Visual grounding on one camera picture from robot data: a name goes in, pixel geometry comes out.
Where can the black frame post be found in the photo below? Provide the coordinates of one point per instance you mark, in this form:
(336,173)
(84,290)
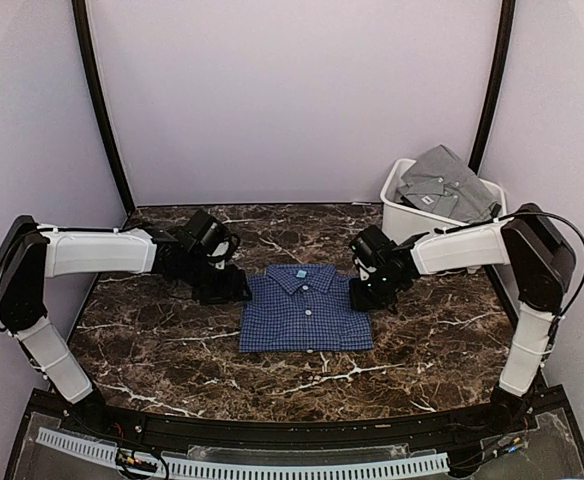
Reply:
(100,110)
(497,70)

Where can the left black frame post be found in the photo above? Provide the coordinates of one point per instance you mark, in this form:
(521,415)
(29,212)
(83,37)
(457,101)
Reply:
(100,110)

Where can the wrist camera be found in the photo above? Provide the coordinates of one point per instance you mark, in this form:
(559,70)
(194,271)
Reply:
(224,251)
(363,258)

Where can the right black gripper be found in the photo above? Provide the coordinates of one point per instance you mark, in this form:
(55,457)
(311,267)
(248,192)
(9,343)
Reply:
(360,303)

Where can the blue checked long sleeve shirt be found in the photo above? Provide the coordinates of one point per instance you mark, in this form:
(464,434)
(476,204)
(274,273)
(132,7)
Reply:
(299,308)

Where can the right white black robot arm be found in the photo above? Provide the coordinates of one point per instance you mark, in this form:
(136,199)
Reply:
(541,259)

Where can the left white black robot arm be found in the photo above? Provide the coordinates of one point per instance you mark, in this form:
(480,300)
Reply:
(198,254)

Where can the white slotted cable duct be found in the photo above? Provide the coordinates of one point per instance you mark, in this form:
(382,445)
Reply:
(201,462)

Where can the clear acrylic plate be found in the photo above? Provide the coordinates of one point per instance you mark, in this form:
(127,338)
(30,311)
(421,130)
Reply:
(298,457)

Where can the white plastic bin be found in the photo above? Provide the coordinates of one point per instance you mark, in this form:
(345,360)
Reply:
(399,221)

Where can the right black frame post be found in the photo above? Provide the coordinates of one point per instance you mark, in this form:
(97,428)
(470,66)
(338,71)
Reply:
(497,70)

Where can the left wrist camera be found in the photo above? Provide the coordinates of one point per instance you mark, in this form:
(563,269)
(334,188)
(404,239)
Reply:
(224,251)

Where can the black curved front rail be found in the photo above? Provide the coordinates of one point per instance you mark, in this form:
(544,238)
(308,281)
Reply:
(461,429)

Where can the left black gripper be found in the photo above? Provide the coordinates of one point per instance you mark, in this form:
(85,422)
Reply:
(231,288)

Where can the grey folded shirt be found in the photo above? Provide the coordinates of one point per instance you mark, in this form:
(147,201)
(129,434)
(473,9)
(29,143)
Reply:
(440,183)

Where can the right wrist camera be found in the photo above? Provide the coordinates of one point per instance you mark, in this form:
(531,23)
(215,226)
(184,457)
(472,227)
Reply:
(363,258)

